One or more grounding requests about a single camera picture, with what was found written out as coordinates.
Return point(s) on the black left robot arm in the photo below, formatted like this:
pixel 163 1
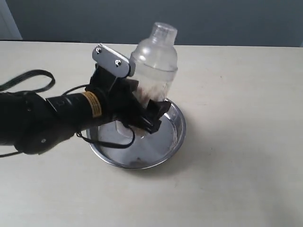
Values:
pixel 34 125

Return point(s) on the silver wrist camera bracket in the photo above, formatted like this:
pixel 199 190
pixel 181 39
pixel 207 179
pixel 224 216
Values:
pixel 113 61

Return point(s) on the clear plastic shaker bottle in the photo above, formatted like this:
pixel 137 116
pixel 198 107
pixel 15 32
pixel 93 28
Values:
pixel 155 64

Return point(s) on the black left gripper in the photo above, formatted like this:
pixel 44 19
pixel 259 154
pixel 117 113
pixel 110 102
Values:
pixel 119 103

